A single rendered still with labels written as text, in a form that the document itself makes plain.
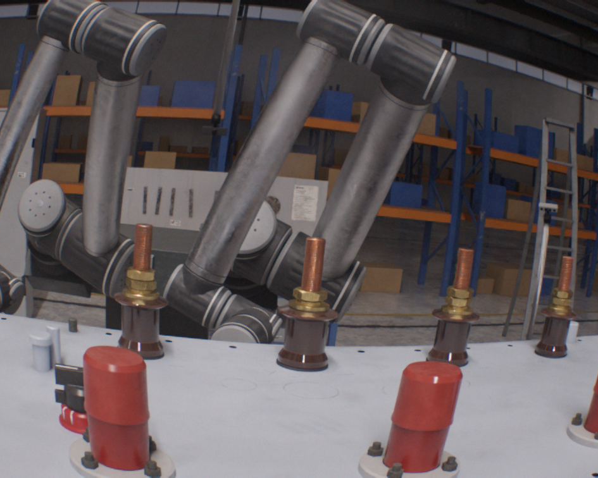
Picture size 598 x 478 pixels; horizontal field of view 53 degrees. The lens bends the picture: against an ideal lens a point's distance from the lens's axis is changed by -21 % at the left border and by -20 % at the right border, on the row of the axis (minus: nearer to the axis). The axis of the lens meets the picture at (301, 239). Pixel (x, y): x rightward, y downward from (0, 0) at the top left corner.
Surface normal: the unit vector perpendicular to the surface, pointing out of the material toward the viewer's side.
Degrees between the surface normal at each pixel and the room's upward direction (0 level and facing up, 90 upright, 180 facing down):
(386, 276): 90
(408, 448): 91
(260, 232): 63
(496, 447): 0
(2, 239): 90
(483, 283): 90
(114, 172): 130
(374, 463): 0
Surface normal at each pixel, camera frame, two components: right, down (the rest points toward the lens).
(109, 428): 0.00, 0.13
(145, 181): 0.24, 0.14
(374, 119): -0.77, 0.33
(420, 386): -0.55, 0.02
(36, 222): 0.12, -0.29
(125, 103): 0.49, 0.75
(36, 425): 0.11, -0.99
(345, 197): -0.62, 0.48
